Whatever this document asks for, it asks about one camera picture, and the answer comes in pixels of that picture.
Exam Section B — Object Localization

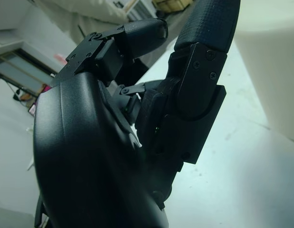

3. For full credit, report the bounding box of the white plastic container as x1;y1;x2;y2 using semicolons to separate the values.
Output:
232;0;294;143

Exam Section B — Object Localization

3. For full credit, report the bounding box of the person in cream coat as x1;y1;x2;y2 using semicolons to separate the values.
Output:
39;0;152;84

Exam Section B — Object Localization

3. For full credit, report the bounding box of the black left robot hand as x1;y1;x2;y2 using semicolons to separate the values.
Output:
32;0;242;228

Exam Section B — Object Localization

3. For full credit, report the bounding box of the glass door with wooden frame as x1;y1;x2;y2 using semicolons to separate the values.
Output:
0;47;55;95

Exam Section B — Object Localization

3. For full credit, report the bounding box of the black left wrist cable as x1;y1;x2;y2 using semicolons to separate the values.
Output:
34;194;51;228

